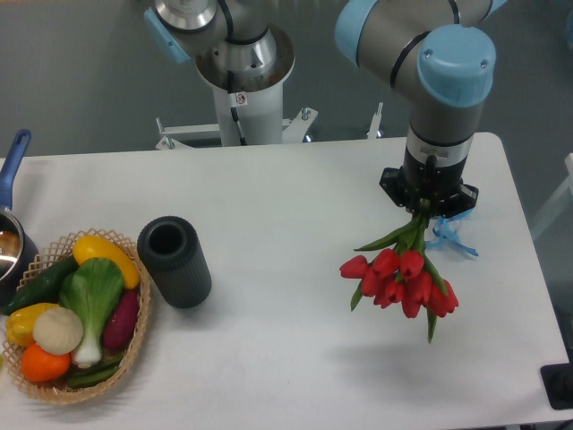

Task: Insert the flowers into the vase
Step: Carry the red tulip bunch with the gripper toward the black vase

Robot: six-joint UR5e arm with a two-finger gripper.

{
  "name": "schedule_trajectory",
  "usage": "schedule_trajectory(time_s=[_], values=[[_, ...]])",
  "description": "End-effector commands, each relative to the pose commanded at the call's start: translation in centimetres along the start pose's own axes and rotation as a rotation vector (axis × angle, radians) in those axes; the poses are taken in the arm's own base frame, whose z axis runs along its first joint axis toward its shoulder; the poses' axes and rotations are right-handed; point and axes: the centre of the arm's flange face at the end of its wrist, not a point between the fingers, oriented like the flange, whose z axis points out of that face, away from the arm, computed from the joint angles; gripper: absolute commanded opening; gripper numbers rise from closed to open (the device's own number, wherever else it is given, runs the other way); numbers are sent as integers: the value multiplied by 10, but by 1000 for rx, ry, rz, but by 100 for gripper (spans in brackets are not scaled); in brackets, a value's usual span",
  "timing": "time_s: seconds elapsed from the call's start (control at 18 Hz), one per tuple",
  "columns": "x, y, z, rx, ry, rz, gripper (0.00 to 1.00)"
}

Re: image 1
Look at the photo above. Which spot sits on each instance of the green cucumber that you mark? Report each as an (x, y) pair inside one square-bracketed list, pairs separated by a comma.
[(44, 287)]

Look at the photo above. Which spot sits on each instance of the dark grey ribbed vase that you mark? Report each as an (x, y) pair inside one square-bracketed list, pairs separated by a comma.
[(170, 249)]

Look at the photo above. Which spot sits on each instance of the red tulip bouquet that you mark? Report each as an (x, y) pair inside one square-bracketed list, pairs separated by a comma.
[(395, 270)]

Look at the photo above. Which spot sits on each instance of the green bean pods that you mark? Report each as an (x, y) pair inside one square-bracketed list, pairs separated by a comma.
[(94, 375)]

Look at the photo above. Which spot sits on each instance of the light blue ribbon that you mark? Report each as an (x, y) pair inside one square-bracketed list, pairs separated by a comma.
[(445, 232)]

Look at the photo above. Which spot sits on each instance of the woven wicker basket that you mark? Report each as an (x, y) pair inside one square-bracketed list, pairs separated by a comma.
[(57, 392)]

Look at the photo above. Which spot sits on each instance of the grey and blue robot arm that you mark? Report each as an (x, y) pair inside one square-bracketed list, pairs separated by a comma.
[(430, 52)]

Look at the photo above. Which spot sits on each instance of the yellow bell pepper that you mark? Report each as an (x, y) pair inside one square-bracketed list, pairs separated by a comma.
[(19, 325)]

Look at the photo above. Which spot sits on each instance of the orange fruit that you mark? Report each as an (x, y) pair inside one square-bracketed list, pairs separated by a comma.
[(38, 366)]

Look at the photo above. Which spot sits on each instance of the blue handled saucepan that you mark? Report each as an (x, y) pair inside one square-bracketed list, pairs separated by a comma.
[(17, 248)]

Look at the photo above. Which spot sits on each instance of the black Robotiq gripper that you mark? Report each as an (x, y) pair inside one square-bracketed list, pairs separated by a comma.
[(427, 188)]

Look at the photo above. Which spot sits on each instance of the green bok choy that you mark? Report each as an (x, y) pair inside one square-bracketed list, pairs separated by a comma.
[(92, 293)]

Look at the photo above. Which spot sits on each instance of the black device at table edge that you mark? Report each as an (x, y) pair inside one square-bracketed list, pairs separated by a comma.
[(557, 382)]

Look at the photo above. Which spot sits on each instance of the purple sweet potato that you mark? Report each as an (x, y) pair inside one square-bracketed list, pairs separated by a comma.
[(121, 325)]

